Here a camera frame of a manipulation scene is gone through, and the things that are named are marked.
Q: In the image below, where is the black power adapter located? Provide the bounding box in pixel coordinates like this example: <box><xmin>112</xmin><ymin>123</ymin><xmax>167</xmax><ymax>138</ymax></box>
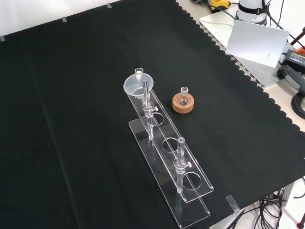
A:
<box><xmin>285</xmin><ymin>49</ymin><xmax>305</xmax><ymax>70</ymax></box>

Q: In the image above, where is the coiled black cable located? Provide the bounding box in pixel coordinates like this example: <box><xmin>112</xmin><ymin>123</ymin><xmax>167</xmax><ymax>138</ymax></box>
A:
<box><xmin>292</xmin><ymin>92</ymin><xmax>305</xmax><ymax>118</ymax></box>

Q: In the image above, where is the black bench cloth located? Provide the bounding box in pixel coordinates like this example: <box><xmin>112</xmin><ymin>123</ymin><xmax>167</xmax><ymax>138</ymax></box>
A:
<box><xmin>0</xmin><ymin>0</ymin><xmax>305</xmax><ymax>229</ymax></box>

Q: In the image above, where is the pale board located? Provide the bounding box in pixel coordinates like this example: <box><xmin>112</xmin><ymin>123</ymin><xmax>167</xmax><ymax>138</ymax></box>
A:
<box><xmin>225</xmin><ymin>19</ymin><xmax>291</xmax><ymax>70</ymax></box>

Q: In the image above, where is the small round-bottom glass flask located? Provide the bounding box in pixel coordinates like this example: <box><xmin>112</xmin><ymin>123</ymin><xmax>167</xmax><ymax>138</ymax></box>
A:
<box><xmin>178</xmin><ymin>86</ymin><xmax>191</xmax><ymax>107</ymax></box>

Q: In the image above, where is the tripod leg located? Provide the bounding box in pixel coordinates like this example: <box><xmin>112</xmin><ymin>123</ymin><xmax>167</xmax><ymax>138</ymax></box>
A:
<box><xmin>289</xmin><ymin>26</ymin><xmax>305</xmax><ymax>46</ymax></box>

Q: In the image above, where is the black floor cable bundle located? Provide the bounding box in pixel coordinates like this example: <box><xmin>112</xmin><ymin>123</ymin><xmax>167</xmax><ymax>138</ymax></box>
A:
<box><xmin>209</xmin><ymin>186</ymin><xmax>305</xmax><ymax>229</ymax></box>

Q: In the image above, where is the yellow stop button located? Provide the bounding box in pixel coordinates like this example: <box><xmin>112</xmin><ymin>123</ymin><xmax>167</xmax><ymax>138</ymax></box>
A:
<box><xmin>208</xmin><ymin>0</ymin><xmax>231</xmax><ymax>13</ymax></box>

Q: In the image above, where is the cork ring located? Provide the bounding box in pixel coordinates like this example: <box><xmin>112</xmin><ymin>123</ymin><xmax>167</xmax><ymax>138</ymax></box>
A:
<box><xmin>172</xmin><ymin>93</ymin><xmax>195</xmax><ymax>115</ymax></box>

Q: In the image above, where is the black plug block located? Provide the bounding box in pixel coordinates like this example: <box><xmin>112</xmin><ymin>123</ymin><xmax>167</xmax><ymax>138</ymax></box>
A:
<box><xmin>276</xmin><ymin>64</ymin><xmax>305</xmax><ymax>93</ymax></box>

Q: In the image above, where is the clear plastic funnel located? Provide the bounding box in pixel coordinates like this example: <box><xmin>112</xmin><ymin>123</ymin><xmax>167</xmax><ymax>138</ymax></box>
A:
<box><xmin>123</xmin><ymin>73</ymin><xmax>155</xmax><ymax>100</ymax></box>

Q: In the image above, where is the grey base plate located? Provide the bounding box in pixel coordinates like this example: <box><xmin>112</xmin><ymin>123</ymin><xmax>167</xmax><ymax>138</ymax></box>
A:
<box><xmin>199</xmin><ymin>10</ymin><xmax>286</xmax><ymax>88</ymax></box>

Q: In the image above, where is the clear acrylic funnel stand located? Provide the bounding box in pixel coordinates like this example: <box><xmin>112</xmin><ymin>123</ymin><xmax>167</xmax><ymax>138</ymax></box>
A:
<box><xmin>128</xmin><ymin>78</ymin><xmax>214</xmax><ymax>229</ymax></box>

